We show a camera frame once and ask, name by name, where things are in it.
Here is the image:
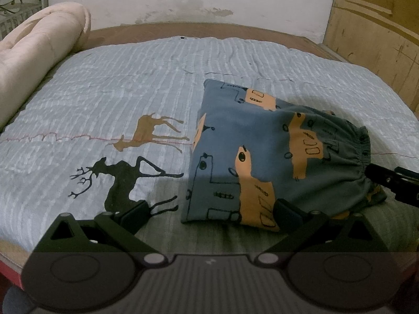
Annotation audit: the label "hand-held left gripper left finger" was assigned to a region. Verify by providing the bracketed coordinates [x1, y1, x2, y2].
[31, 201, 169, 267]

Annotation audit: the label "light blue striped quilt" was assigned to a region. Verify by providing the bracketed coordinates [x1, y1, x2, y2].
[0, 36, 419, 256]

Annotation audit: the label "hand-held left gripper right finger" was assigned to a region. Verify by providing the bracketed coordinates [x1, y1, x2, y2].
[255, 199, 392, 267]

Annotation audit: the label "blue orange printed pants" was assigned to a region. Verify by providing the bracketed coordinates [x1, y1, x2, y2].
[181, 79, 388, 233]

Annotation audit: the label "tan wooden board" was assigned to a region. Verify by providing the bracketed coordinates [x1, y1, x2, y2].
[322, 0, 419, 118]

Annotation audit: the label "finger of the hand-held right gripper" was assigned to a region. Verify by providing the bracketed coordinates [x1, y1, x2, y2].
[364, 164, 419, 209]

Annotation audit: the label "rolled pink blanket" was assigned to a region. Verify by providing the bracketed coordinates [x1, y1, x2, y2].
[0, 2, 92, 131]

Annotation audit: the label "metal bed headboard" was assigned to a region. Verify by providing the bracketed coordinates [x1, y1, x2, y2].
[0, 0, 49, 44]

